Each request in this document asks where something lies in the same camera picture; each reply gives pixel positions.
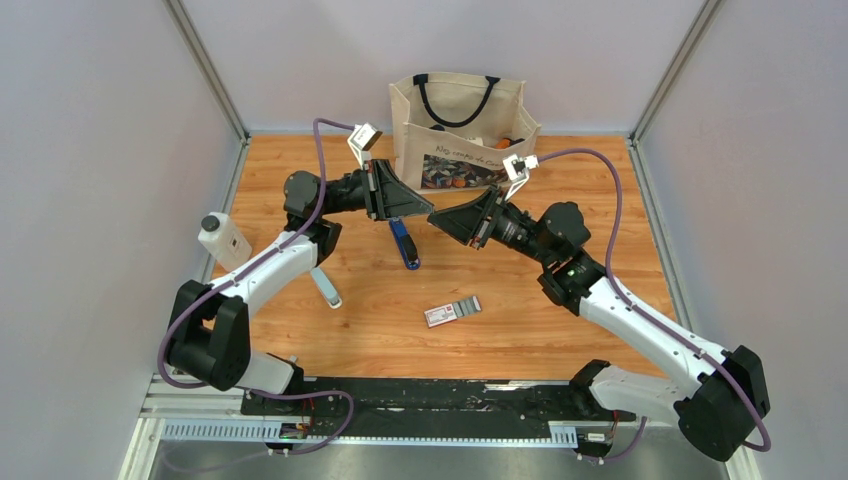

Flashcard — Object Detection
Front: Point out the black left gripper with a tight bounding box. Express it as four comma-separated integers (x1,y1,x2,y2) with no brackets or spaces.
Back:
320,159,434,222

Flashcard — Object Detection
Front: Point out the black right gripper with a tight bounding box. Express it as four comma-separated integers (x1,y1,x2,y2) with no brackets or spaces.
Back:
428,183,557,267

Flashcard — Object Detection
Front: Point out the blue black stapler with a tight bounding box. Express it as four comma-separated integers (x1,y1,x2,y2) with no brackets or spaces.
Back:
388,218,421,270

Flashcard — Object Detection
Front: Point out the staple box with staples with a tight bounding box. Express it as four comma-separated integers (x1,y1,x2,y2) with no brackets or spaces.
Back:
424,295,482,328

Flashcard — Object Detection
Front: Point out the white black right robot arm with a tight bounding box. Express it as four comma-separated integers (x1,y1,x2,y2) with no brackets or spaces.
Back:
428,187,770,462

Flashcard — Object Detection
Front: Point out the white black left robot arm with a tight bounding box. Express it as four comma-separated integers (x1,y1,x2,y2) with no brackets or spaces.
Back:
157,159,434,415

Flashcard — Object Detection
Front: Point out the beige canvas tote bag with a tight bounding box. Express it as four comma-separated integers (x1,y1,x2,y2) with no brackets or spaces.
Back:
389,72,541,193

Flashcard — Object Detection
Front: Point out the white plastic bottle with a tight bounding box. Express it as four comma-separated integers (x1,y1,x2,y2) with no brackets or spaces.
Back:
197,212,253,272

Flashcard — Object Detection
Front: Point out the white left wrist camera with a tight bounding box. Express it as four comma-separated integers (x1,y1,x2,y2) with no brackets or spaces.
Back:
347,123,383,168

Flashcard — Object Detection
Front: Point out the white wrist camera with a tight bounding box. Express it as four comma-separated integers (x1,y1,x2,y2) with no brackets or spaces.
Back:
502,154,539,201
347,123,383,168

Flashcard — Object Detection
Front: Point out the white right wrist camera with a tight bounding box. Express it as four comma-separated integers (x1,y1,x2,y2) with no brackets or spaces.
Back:
502,154,539,201

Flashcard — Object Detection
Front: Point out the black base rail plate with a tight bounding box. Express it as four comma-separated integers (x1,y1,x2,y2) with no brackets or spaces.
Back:
240,377,635,440

